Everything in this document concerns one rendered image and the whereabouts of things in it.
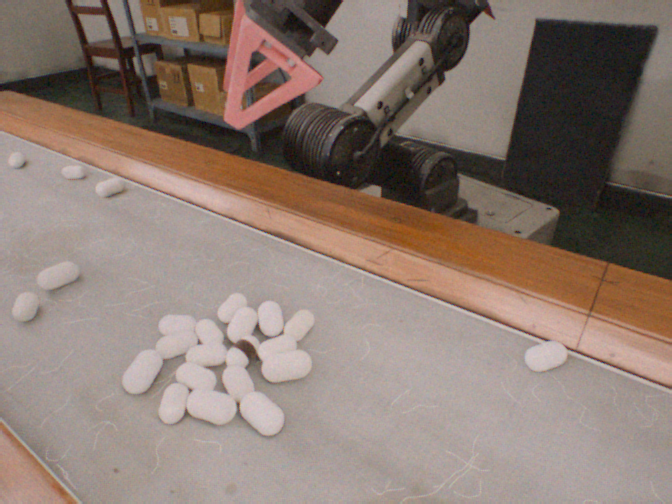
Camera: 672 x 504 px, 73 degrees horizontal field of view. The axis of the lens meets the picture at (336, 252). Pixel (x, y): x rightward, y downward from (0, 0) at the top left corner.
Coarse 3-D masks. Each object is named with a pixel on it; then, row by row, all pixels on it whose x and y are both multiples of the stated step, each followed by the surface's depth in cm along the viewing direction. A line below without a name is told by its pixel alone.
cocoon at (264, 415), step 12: (252, 396) 32; (264, 396) 32; (240, 408) 32; (252, 408) 31; (264, 408) 31; (276, 408) 31; (252, 420) 31; (264, 420) 31; (276, 420) 31; (264, 432) 31; (276, 432) 31
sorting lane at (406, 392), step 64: (0, 192) 65; (64, 192) 64; (128, 192) 64; (0, 256) 51; (64, 256) 51; (128, 256) 51; (192, 256) 50; (256, 256) 50; (320, 256) 50; (0, 320) 42; (64, 320) 42; (128, 320) 42; (320, 320) 41; (384, 320) 41; (448, 320) 41; (0, 384) 36; (64, 384) 36; (256, 384) 35; (320, 384) 35; (384, 384) 35; (448, 384) 35; (512, 384) 35; (576, 384) 35; (640, 384) 35; (64, 448) 31; (128, 448) 31; (192, 448) 31; (256, 448) 31; (320, 448) 31; (384, 448) 31; (448, 448) 31; (512, 448) 30; (576, 448) 30; (640, 448) 30
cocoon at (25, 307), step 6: (24, 294) 42; (30, 294) 43; (18, 300) 42; (24, 300) 42; (30, 300) 42; (36, 300) 43; (18, 306) 41; (24, 306) 41; (30, 306) 41; (36, 306) 42; (12, 312) 41; (18, 312) 41; (24, 312) 41; (30, 312) 41; (18, 318) 41; (24, 318) 41; (30, 318) 42
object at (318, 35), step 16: (272, 0) 32; (288, 0) 32; (304, 0) 34; (320, 0) 35; (336, 0) 35; (288, 16) 37; (304, 16) 33; (320, 16) 36; (320, 32) 34; (320, 48) 34
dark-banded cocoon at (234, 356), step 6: (246, 336) 37; (252, 336) 37; (252, 342) 37; (258, 342) 37; (234, 348) 36; (258, 348) 37; (228, 354) 36; (234, 354) 36; (240, 354) 36; (228, 360) 36; (234, 360) 36; (240, 360) 36; (246, 360) 36
